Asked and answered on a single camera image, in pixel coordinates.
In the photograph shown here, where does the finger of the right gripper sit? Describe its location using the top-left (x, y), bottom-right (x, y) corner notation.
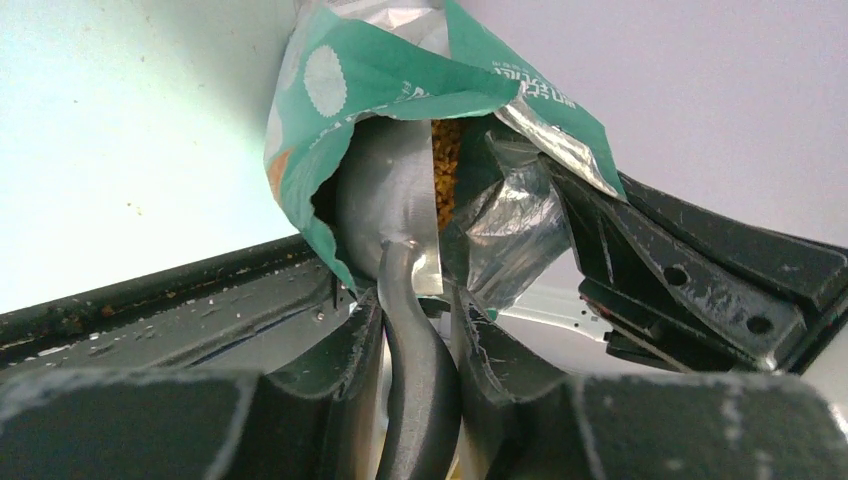
top-left (545, 159), bottom-right (847, 374)

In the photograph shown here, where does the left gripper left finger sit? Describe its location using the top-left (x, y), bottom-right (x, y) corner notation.
top-left (1, 290), bottom-right (382, 479)

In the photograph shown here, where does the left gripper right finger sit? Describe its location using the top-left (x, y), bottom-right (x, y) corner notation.
top-left (451, 288), bottom-right (847, 479)

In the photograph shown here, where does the metal food scoop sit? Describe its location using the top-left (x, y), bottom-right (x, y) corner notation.
top-left (336, 116), bottom-right (462, 479)

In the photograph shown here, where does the green pet food bag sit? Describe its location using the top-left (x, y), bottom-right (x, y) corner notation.
top-left (263, 1), bottom-right (625, 296)

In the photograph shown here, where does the brown pet food kibble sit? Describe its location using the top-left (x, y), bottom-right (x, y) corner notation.
top-left (431, 119), bottom-right (466, 231)

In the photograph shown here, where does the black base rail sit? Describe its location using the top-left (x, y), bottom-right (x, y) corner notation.
top-left (1, 235), bottom-right (342, 378)

